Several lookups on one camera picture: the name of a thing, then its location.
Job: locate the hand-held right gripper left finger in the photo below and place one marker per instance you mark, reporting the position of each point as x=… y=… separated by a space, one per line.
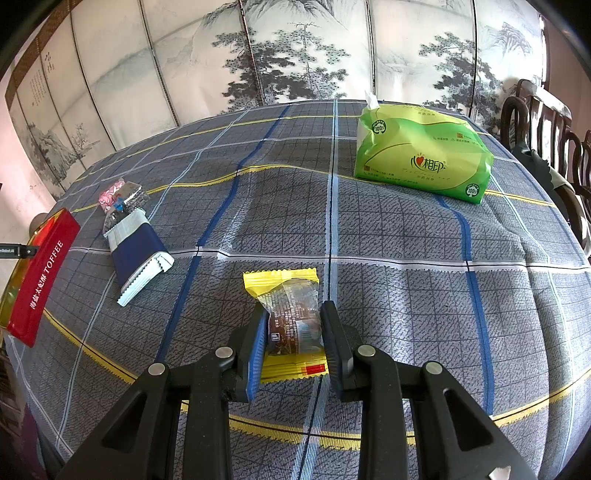
x=258 y=350

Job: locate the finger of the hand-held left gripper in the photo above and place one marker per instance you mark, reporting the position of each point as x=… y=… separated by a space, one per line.
x=18 y=251

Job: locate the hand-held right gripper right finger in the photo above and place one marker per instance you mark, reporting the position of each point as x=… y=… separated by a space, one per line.
x=337 y=350

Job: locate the red box with gold interior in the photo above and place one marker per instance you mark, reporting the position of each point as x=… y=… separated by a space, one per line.
x=41 y=277

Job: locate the yellow-ended cake packet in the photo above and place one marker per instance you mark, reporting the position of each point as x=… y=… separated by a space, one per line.
x=288 y=304

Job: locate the pink candy packet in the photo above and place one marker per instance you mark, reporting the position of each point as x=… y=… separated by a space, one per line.
x=111 y=194

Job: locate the navy and white snack packet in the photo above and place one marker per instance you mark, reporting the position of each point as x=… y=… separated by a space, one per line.
x=138 y=249

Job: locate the clear blue-edged snack packet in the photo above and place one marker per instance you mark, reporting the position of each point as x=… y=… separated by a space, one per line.
x=113 y=221

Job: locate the green tissue pack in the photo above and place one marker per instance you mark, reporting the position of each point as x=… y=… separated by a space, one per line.
x=415 y=152

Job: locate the dark wooden chair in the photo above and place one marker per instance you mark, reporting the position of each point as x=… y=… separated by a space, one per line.
x=531 y=110
x=577 y=184

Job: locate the painted folding screen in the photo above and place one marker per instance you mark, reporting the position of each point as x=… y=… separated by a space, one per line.
x=300 y=46

